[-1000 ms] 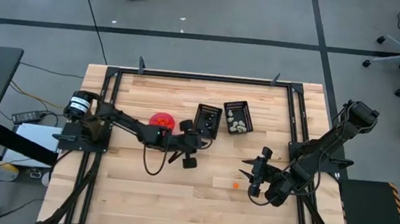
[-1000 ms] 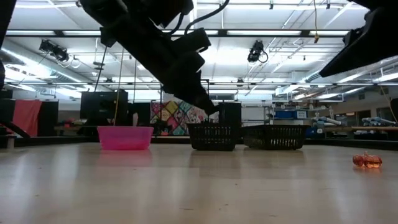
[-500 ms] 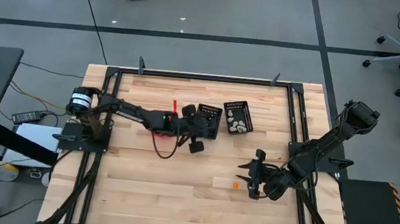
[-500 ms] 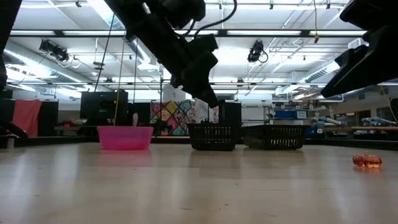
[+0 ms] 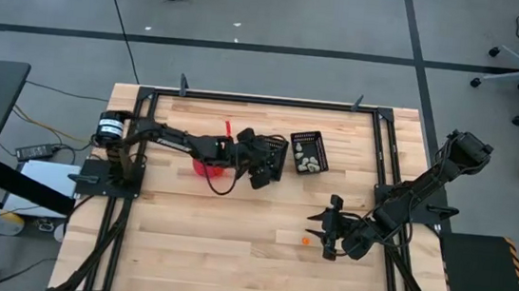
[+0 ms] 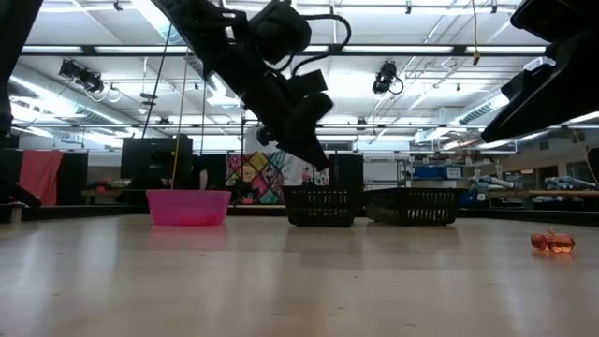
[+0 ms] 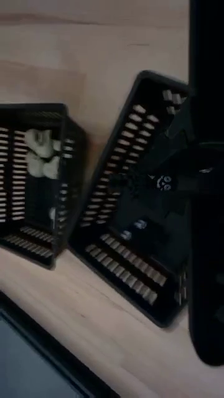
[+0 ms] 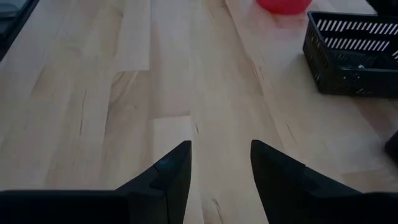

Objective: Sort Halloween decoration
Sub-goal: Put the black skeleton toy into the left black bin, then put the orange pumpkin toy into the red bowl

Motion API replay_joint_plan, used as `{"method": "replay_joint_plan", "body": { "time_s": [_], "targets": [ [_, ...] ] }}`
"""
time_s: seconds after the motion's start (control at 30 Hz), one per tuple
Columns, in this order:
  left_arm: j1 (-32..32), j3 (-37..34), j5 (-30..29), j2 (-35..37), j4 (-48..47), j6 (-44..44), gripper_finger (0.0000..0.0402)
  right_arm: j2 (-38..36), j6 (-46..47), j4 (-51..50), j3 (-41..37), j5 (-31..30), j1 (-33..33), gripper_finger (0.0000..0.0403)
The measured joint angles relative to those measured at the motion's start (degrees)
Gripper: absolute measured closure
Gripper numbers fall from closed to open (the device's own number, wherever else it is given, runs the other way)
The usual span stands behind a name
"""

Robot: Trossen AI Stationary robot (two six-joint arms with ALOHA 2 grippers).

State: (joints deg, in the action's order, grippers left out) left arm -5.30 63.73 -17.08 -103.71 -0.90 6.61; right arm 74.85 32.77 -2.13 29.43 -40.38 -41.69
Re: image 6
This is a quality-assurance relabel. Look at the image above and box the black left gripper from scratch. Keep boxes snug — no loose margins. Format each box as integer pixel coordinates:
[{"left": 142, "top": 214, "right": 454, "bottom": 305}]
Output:
[{"left": 212, "top": 44, "right": 334, "bottom": 172}]

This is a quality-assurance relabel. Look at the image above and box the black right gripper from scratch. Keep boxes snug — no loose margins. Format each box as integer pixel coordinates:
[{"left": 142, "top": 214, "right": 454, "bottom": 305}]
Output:
[{"left": 480, "top": 0, "right": 599, "bottom": 144}]

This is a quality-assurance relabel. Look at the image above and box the orange translucent plastic pumpkin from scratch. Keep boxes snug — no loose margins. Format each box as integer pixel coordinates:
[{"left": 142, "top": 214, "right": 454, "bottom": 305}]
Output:
[{"left": 530, "top": 227, "right": 577, "bottom": 255}]

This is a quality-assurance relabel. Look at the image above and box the black upright panel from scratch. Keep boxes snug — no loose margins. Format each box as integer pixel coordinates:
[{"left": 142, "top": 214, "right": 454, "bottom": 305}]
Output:
[
  {"left": 199, "top": 153, "right": 228, "bottom": 189},
  {"left": 329, "top": 153, "right": 364, "bottom": 189},
  {"left": 63, "top": 150, "right": 89, "bottom": 206}
]

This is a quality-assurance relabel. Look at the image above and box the colourful patterned panel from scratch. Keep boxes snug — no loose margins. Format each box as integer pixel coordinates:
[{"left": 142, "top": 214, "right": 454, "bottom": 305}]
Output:
[{"left": 226, "top": 149, "right": 330, "bottom": 206}]

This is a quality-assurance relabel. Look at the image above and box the narrow black plastic basket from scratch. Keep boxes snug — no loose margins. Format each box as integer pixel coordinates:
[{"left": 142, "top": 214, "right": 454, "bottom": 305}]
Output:
[{"left": 281, "top": 184, "right": 360, "bottom": 228}]

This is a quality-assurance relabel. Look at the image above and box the wide black plastic basket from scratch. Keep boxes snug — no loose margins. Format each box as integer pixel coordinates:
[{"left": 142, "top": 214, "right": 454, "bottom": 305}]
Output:
[{"left": 363, "top": 187, "right": 468, "bottom": 227}]

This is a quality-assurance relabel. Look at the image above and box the pink plastic basin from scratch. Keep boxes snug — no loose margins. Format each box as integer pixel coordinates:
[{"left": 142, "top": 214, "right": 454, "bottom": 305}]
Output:
[{"left": 146, "top": 188, "right": 232, "bottom": 227}]

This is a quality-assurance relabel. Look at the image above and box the blue storage bin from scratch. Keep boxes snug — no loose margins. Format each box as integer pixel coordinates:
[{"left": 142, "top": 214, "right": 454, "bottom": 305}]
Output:
[{"left": 413, "top": 166, "right": 463, "bottom": 181}]

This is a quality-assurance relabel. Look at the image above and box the black computer monitor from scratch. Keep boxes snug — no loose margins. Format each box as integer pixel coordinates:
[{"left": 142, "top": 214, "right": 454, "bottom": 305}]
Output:
[{"left": 120, "top": 136, "right": 194, "bottom": 191}]

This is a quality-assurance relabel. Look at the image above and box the red cloth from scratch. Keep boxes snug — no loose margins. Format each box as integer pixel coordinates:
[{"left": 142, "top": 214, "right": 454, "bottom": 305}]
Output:
[{"left": 18, "top": 149, "right": 65, "bottom": 207}]

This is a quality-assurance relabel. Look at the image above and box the black metal frame stand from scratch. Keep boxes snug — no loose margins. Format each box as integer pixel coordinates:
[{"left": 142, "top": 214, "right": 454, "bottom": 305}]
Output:
[{"left": 241, "top": 116, "right": 316, "bottom": 188}]

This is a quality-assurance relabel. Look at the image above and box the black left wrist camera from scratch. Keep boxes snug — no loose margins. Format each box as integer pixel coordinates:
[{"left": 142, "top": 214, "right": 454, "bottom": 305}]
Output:
[{"left": 290, "top": 68, "right": 329, "bottom": 97}]

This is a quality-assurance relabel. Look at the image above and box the hanging cord with plug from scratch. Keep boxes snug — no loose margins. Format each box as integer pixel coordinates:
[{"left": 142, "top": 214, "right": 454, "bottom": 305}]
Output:
[{"left": 471, "top": 0, "right": 482, "bottom": 66}]

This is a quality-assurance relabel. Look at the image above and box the thin dark hanging cable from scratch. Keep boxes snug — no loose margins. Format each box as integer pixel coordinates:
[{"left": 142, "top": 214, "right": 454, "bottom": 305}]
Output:
[{"left": 200, "top": 79, "right": 210, "bottom": 155}]

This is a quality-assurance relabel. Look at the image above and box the black ceiling camera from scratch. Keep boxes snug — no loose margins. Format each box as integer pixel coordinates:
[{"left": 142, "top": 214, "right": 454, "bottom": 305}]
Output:
[
  {"left": 58, "top": 59, "right": 106, "bottom": 94},
  {"left": 372, "top": 59, "right": 404, "bottom": 95}
]

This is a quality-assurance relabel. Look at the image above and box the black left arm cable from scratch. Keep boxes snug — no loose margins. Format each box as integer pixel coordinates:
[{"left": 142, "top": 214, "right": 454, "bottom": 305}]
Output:
[{"left": 275, "top": 13, "right": 353, "bottom": 76}]

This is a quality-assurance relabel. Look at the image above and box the black overhead frame bar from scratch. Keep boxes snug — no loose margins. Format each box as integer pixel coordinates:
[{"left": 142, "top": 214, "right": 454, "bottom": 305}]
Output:
[{"left": 21, "top": 43, "right": 548, "bottom": 57}]

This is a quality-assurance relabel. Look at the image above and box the black hanging cable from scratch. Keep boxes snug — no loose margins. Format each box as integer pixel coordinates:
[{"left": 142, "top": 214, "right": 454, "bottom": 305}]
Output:
[{"left": 141, "top": 22, "right": 175, "bottom": 139}]

